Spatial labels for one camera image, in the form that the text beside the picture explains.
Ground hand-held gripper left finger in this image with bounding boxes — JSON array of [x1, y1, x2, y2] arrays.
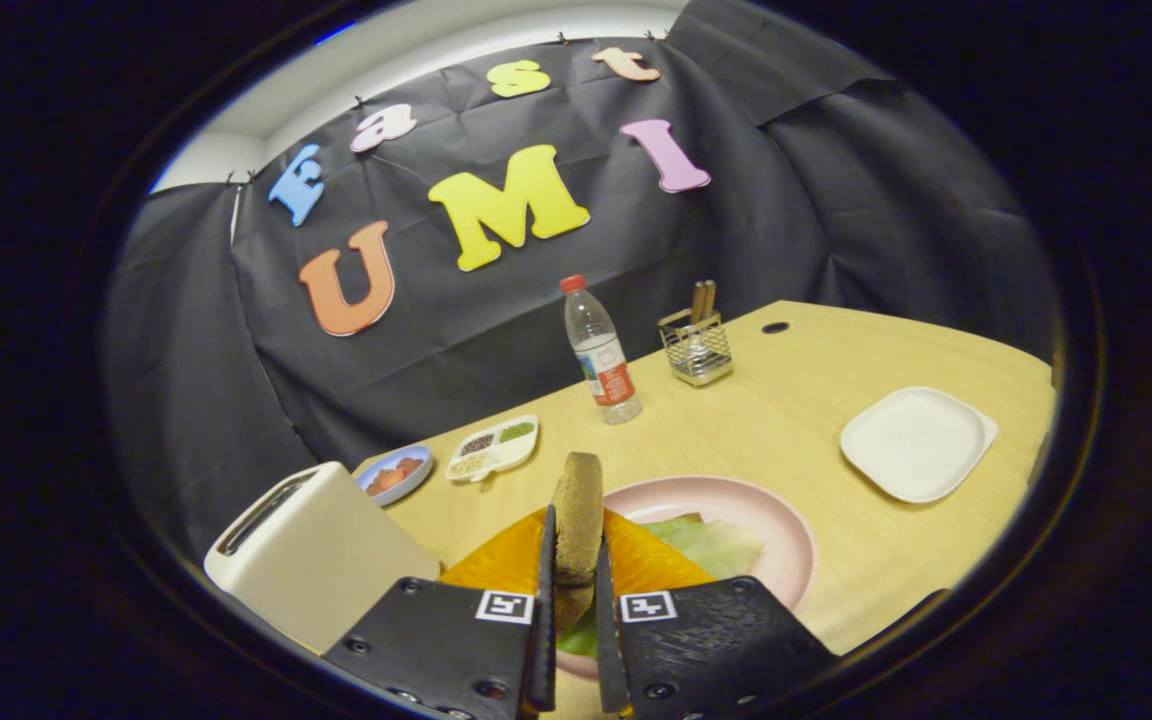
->
[[321, 505, 559, 720]]

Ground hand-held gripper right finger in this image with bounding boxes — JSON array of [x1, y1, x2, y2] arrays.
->
[[594, 510, 839, 720]]

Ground green lettuce leaf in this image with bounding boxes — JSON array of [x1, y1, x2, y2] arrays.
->
[[556, 513, 765, 658]]

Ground brown bread slice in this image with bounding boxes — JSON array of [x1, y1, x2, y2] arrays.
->
[[551, 452, 605, 633]]

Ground pink round plate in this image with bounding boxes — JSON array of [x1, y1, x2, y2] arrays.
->
[[556, 475, 818, 681]]

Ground white toaster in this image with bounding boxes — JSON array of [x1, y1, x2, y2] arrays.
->
[[203, 461, 442, 656]]

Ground small blue plate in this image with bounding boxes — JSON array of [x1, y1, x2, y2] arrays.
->
[[353, 444, 434, 508]]

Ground sliced red sausage pieces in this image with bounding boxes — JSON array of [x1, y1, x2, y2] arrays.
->
[[366, 456, 424, 495]]

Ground white divided seasoning dish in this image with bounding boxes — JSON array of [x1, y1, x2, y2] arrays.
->
[[446, 414, 541, 484]]

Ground white square plate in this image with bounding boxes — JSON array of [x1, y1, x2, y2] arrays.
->
[[839, 386, 999, 504]]

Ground metal mesh utensil holder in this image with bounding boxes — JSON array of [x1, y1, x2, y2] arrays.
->
[[657, 309, 735, 388]]

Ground clear red-capped water bottle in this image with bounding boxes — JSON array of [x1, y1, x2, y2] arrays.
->
[[560, 275, 643, 425]]

